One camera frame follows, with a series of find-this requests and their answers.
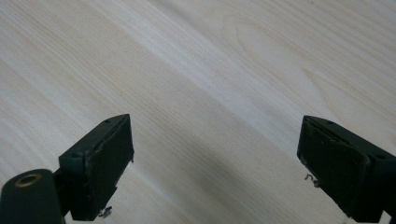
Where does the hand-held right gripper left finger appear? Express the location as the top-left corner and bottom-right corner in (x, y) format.
(53, 113), (135, 222)

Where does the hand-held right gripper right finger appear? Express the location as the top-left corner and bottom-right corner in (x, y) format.
(296, 115), (396, 224)

